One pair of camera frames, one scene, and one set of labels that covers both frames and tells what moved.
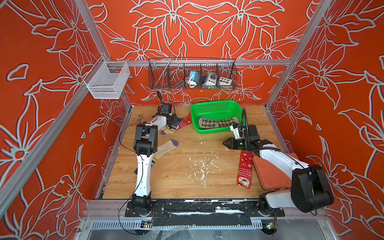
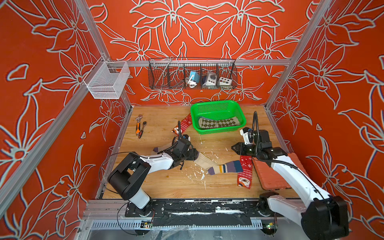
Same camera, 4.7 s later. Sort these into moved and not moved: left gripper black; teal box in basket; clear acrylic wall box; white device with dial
Moved: left gripper black
Not moved: teal box in basket; white device with dial; clear acrylic wall box
